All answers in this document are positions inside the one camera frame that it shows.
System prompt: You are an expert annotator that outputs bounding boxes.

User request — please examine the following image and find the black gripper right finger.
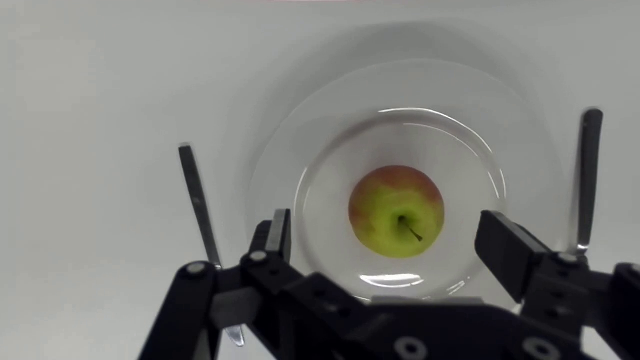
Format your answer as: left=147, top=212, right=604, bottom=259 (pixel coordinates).
left=475, top=209, right=640, bottom=360

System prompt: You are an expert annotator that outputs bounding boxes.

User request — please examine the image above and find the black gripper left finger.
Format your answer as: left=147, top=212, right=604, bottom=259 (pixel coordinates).
left=139, top=207, right=367, bottom=360

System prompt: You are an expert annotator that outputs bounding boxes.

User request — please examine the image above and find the green red apple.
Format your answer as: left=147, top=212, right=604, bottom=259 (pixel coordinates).
left=346, top=163, right=449, bottom=259

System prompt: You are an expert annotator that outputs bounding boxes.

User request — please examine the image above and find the metal table knife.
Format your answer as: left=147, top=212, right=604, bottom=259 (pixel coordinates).
left=177, top=142, right=250, bottom=349

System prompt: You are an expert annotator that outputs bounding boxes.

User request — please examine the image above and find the white round plate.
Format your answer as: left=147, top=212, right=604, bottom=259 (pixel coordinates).
left=248, top=57, right=558, bottom=303

